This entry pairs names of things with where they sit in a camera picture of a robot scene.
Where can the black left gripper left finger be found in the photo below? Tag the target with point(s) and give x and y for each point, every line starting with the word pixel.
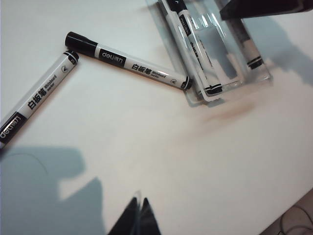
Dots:
pixel 129 220

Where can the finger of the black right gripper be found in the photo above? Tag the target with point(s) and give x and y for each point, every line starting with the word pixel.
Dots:
pixel 269 7

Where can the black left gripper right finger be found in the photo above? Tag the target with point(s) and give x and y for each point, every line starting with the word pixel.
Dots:
pixel 149 220

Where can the black white whiteboard marker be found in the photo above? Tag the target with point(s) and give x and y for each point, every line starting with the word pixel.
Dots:
pixel 137 67
pixel 197 50
pixel 183 49
pixel 41 98
pixel 252 52

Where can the clear plastic packaging tray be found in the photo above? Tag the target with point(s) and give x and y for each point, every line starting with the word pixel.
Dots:
pixel 220 49

